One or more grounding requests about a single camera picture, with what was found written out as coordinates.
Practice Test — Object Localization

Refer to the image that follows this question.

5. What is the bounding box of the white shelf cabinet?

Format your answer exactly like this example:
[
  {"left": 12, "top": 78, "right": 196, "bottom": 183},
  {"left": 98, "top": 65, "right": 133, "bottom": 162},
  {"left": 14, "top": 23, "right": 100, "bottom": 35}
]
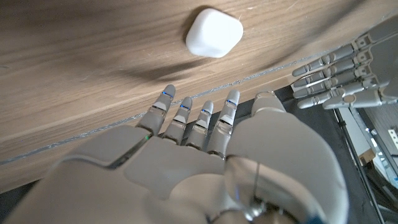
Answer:
[{"left": 337, "top": 107, "right": 398, "bottom": 187}]

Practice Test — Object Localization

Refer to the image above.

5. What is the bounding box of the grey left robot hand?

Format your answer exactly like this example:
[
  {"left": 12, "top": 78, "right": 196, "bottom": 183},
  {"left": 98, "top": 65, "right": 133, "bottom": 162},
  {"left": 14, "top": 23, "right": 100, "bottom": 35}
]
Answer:
[{"left": 291, "top": 15, "right": 398, "bottom": 110}]

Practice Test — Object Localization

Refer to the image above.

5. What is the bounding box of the black backdrop stand pole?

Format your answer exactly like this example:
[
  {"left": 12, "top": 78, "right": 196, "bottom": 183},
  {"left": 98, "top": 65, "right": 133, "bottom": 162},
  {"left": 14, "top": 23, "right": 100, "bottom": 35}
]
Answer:
[{"left": 334, "top": 108, "right": 377, "bottom": 224}]

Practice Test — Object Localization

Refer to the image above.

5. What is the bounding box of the white airpods case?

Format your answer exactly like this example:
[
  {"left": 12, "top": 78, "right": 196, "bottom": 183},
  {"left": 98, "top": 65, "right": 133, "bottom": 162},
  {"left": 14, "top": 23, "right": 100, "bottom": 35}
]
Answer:
[{"left": 185, "top": 8, "right": 244, "bottom": 59}]

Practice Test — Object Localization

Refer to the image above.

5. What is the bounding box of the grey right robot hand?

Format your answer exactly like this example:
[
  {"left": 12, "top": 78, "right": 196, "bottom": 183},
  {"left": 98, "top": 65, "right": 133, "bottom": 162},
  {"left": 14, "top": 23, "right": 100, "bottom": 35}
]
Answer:
[{"left": 2, "top": 84, "right": 349, "bottom": 224}]

